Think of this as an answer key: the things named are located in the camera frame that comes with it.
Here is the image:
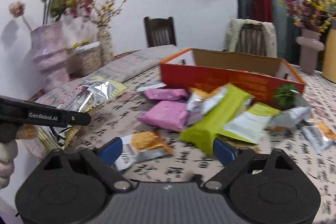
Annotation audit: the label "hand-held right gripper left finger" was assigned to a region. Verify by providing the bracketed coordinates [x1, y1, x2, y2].
[39, 136, 133, 193]

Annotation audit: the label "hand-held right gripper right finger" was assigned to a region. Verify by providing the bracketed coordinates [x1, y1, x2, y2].
[203, 138, 296, 192]

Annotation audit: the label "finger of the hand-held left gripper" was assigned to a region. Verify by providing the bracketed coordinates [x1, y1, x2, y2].
[70, 112, 91, 127]

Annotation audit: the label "silver orange snack packet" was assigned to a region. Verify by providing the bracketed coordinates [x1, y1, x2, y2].
[115, 130, 174, 171]
[186, 87, 228, 120]

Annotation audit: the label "pink snack packet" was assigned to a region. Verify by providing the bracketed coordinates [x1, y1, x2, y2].
[144, 88, 190, 102]
[137, 100, 190, 133]

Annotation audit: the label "orange cardboard box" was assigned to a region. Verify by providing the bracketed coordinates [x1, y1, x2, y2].
[160, 48, 306, 111]

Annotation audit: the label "person's left forearm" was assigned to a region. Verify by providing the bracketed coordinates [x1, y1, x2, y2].
[0, 139, 19, 188]

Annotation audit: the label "person's left hand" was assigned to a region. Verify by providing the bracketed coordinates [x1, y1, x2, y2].
[15, 125, 38, 140]

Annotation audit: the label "clear gold-edged bag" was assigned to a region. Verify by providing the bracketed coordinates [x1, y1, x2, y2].
[37, 124, 82, 151]
[34, 75, 128, 112]

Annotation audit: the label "white green snack packet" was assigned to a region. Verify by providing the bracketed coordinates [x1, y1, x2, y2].
[218, 103, 280, 145]

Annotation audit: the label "large pink ribbed vase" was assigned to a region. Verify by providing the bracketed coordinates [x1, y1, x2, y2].
[29, 21, 71, 94]

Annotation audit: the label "jar with white lace cover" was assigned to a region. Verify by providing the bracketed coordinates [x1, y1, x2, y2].
[65, 41, 102, 77]

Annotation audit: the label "white card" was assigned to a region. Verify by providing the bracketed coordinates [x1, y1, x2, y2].
[136, 83, 168, 92]

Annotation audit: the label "tall patterned vase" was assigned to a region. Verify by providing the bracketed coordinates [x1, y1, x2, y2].
[97, 25, 115, 65]

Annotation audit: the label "calligraphy print tablecloth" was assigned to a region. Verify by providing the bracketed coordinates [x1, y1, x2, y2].
[26, 64, 336, 224]

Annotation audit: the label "brown slatted wooden chair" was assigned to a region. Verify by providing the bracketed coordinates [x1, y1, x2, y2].
[238, 24, 267, 57]

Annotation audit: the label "yellow flower branches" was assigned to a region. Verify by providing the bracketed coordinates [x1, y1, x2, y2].
[93, 0, 131, 28]

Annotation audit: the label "dark wooden chair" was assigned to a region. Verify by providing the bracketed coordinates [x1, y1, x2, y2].
[143, 16, 177, 48]

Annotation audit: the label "beige jacket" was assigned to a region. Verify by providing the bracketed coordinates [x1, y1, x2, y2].
[225, 17, 278, 58]

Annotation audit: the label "short pink vase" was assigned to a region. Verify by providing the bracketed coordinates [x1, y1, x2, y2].
[296, 28, 326, 75]

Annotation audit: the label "yellow thermos jug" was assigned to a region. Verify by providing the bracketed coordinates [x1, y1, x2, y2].
[322, 17, 336, 81]

